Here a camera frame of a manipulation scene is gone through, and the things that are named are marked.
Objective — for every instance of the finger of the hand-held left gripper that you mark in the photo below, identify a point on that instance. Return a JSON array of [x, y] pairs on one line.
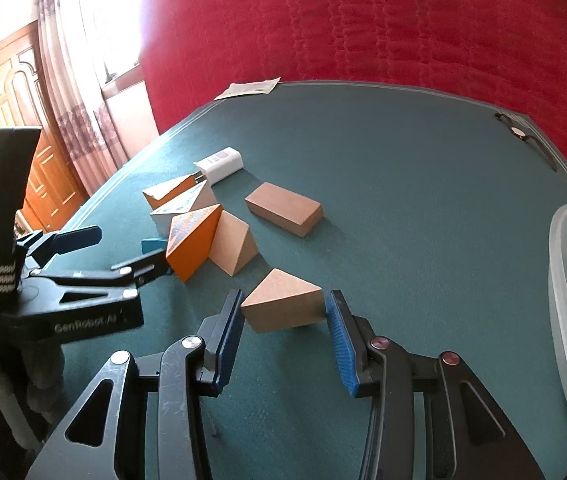
[[78, 239], [151, 265]]

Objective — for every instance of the plain wooden triangular block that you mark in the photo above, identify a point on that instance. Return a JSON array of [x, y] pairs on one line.
[[283, 305], [231, 250]]

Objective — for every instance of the pink patterned curtain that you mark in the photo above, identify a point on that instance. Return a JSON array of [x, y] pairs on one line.
[[78, 125]]

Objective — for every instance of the green mat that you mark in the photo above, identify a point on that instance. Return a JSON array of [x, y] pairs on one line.
[[413, 210]]

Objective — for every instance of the orange striped triangular block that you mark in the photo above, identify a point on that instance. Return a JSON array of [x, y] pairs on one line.
[[193, 255]]

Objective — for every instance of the white black-striped triangular block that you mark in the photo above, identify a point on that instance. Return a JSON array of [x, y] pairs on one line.
[[183, 207]]

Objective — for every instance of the person's left hand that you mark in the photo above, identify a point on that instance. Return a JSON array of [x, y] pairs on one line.
[[43, 380]]

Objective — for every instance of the bright window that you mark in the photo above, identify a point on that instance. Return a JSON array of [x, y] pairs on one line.
[[113, 10]]

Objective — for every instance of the orange wooden block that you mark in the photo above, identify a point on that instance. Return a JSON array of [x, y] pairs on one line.
[[163, 194]]

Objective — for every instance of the white paper slip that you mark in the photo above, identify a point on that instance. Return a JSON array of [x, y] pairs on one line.
[[248, 89]]

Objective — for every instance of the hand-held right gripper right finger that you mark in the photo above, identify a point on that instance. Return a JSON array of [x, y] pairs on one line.
[[341, 345]]

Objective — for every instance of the plain wooden rectangular block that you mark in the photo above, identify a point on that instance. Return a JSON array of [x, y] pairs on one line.
[[278, 205]]

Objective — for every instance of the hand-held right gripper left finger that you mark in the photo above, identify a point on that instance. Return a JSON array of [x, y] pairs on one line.
[[228, 340]]

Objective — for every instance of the brown wooden door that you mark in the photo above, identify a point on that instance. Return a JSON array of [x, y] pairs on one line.
[[8, 85]]

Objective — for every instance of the black wristwatch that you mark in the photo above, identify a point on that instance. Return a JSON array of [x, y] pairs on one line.
[[517, 132]]

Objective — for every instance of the white charger plug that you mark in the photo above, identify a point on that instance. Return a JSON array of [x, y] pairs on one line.
[[223, 162]]

